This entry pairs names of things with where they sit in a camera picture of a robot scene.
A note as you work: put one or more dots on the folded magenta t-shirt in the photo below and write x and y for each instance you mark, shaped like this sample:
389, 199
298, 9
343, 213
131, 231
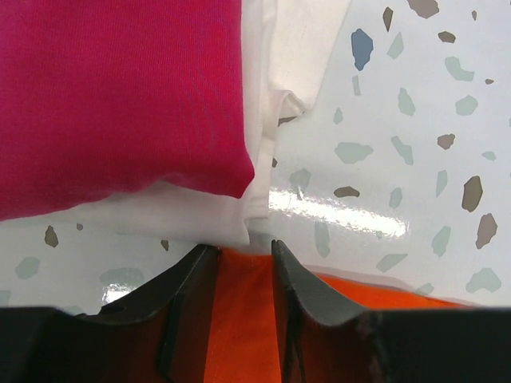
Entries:
101, 97

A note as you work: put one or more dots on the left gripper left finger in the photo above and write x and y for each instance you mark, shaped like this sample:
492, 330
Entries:
157, 333

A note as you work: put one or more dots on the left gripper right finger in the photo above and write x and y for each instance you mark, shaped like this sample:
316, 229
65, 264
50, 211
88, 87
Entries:
323, 336

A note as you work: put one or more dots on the orange t-shirt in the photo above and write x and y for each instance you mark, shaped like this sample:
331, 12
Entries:
242, 344

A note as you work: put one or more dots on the folded white t-shirt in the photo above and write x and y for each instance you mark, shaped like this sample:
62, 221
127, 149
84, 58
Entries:
285, 47

